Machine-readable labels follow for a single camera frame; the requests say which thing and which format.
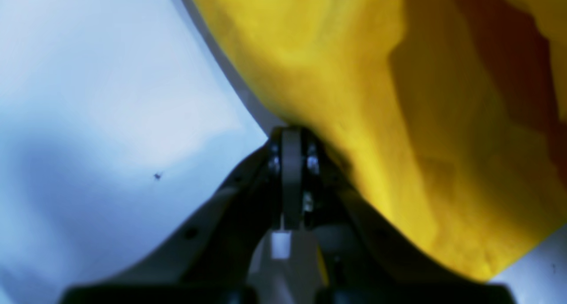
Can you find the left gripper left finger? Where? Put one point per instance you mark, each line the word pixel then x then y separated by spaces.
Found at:
pixel 206 260

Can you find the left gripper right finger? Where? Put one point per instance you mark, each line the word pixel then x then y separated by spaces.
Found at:
pixel 366 260

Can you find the yellow T-shirt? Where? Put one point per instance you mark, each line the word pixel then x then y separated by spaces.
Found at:
pixel 448 116

